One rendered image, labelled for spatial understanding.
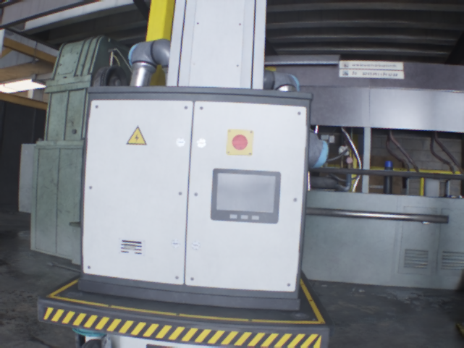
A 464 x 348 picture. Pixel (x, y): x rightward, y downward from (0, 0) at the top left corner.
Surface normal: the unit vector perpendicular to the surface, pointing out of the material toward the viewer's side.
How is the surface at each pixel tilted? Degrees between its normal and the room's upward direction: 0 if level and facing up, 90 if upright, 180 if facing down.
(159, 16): 90
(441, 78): 78
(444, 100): 90
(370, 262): 90
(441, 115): 90
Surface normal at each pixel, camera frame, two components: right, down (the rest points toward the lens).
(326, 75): -0.32, -0.22
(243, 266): -0.04, 0.00
